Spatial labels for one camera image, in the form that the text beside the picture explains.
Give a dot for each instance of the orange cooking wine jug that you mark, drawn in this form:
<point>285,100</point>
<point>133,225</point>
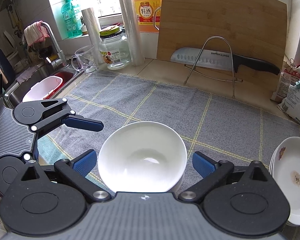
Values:
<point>148,15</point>

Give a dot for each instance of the pink rag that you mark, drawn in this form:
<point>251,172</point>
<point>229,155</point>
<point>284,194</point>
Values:
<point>35,33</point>

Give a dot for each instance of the steel faucet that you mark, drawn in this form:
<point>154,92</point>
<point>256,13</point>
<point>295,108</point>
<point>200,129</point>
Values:
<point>60,61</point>

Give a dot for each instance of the pink white colander basket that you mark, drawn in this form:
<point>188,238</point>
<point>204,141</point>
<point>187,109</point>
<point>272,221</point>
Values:
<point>43,89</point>

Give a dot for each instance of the grey checked cloth mat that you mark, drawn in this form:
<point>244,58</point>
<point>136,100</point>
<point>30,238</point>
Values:
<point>219,127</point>

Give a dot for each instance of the tall plastic wrap roll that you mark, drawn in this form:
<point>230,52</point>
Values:
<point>130,23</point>

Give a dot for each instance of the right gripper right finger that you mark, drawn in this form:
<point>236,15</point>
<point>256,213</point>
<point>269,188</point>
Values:
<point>214,174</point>

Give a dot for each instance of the santoku knife black handle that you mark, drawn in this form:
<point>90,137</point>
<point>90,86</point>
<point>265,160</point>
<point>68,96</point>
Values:
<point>255,64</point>

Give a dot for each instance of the white bowl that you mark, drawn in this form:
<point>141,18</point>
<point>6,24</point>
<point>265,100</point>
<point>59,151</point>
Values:
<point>143,156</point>

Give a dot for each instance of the steel sink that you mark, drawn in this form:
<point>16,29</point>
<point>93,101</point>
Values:
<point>15,93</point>

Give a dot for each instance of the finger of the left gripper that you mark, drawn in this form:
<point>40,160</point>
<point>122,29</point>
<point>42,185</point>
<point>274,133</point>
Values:
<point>46,115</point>
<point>10,166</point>

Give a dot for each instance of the short plastic wrap roll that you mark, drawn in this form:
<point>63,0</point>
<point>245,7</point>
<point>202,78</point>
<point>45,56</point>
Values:
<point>93,28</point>

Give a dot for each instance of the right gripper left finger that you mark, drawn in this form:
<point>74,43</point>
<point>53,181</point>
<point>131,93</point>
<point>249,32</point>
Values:
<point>73,173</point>

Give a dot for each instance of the white plate stack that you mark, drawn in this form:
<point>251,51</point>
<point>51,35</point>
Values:
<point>285,168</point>

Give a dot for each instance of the red white seasoning bag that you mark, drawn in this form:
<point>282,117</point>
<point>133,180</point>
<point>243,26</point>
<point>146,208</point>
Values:
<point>289,75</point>

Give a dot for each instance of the glass jar green lid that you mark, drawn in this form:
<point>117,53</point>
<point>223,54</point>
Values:
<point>114,47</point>

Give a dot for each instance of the green dish soap bottle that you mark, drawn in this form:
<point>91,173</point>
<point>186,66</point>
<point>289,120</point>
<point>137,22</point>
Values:
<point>72,14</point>

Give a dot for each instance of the clear glass mug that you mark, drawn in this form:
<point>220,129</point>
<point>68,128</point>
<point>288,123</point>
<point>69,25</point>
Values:
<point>85,60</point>

